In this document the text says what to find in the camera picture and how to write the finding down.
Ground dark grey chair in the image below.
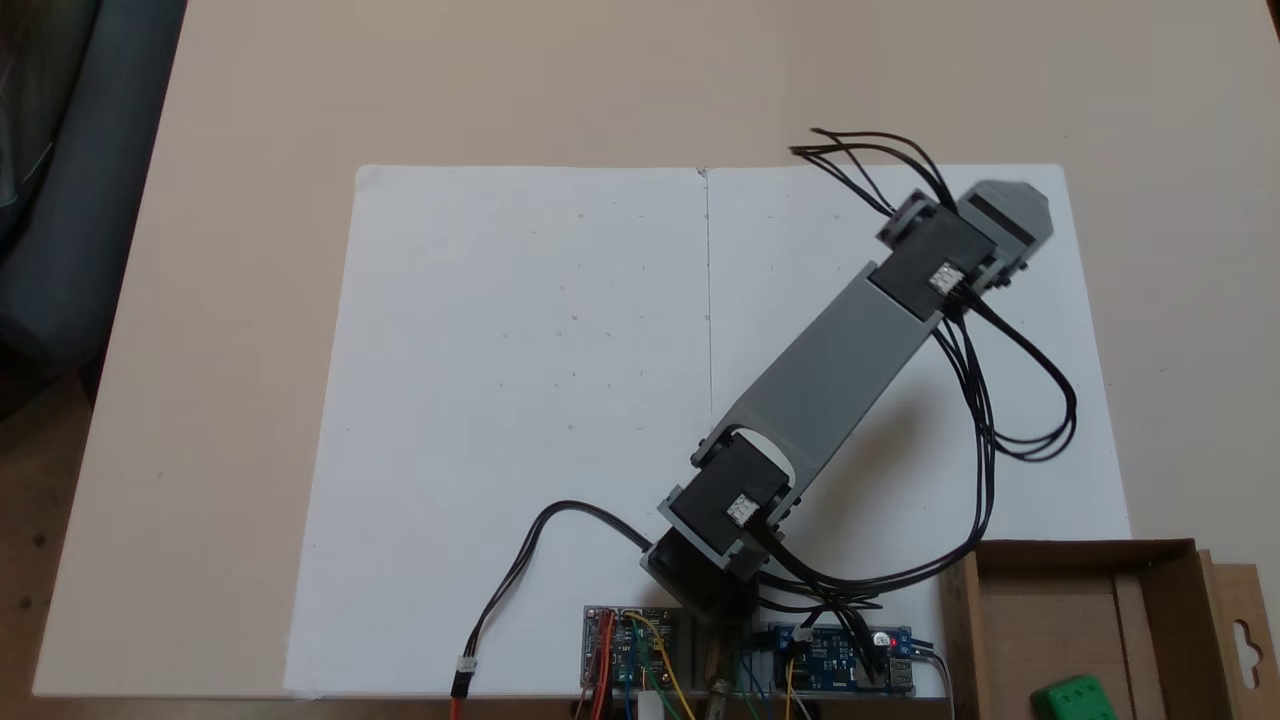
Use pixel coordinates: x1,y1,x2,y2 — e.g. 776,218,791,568
0,0,188,421

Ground motor driver circuit board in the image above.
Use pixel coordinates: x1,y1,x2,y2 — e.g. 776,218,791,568
581,604,679,693

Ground thin black motor wire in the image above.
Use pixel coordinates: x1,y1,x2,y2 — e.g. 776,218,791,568
788,126,956,216
755,320,998,601
935,290,1079,463

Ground orange and red wires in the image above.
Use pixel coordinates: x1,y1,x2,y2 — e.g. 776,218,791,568
588,612,615,720

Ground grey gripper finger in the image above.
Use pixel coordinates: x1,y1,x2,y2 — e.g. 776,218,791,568
957,181,1054,241

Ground white paper sheet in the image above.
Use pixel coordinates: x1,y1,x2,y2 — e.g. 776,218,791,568
283,163,1133,699

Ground blue power circuit board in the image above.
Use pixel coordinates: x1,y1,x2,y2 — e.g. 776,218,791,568
768,622,917,697

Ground yellow wire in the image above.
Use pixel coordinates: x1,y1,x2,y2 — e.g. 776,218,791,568
622,610,701,720

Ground brown cardboard box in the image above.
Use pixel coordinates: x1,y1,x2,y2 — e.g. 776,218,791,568
937,535,1280,720

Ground green die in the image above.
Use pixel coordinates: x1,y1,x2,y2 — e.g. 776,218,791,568
1030,676,1108,720

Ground black power cable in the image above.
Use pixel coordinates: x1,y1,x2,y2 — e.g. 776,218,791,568
450,500,656,701

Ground metal table clamp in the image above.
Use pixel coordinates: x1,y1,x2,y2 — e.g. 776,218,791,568
705,650,736,720

